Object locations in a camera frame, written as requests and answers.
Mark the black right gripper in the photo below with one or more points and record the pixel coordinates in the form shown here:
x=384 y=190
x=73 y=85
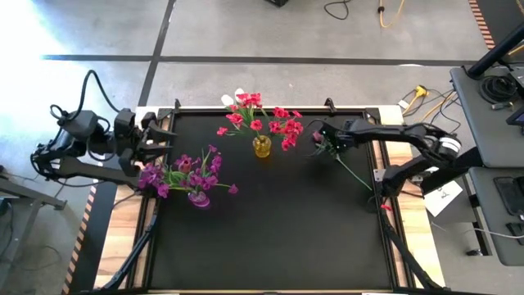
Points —
x=348 y=133

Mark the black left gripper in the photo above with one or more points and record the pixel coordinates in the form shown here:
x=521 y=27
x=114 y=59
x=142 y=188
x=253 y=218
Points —
x=129 y=135

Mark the pink artificial tulip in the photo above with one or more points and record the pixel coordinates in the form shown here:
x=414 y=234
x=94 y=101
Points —
x=317 y=136
x=185 y=164

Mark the purple artificial flower spray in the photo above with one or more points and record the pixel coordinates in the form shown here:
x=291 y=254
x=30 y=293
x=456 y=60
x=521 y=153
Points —
x=151 y=174
x=213 y=164

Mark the red artificial flower spray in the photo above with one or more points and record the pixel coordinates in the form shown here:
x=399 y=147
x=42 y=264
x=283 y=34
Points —
x=235 y=119
x=290 y=127

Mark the yellow textured glass vase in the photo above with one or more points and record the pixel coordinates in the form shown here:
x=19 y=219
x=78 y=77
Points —
x=262 y=146

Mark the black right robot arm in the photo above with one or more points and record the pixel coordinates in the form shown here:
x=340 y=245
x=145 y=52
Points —
x=393 y=132

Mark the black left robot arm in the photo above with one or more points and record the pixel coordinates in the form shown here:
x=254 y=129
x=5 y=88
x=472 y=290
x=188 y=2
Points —
x=94 y=170

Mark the purple ribbed glass vase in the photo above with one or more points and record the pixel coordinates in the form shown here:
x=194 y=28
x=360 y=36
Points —
x=199 y=201

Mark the black table clamp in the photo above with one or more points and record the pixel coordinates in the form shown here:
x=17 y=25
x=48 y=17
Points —
x=330 y=105
x=177 y=105

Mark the fallen red flower piece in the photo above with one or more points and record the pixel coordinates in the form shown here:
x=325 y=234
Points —
x=385 y=207

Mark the yellow power plug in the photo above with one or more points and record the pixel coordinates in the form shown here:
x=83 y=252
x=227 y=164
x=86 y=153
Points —
x=421 y=91

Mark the white paper sheet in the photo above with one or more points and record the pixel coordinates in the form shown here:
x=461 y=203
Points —
x=444 y=198

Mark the striped floor edge strip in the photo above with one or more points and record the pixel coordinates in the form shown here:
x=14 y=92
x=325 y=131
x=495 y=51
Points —
x=482 y=24
x=78 y=246

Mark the grey metal stand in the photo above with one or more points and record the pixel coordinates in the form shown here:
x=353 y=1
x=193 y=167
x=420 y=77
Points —
x=24 y=192

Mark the grey desk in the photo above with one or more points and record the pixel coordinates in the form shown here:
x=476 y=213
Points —
x=479 y=131
x=487 y=229

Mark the black pole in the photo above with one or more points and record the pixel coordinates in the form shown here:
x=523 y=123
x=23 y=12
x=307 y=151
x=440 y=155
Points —
x=495 y=51

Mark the black flat device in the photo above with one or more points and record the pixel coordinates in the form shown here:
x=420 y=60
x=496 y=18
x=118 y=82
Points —
x=509 y=196

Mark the black table frame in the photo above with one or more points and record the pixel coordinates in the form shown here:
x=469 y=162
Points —
x=196 y=110

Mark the black diagonal frame strut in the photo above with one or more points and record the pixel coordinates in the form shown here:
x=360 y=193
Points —
x=135 y=254
x=405 y=254

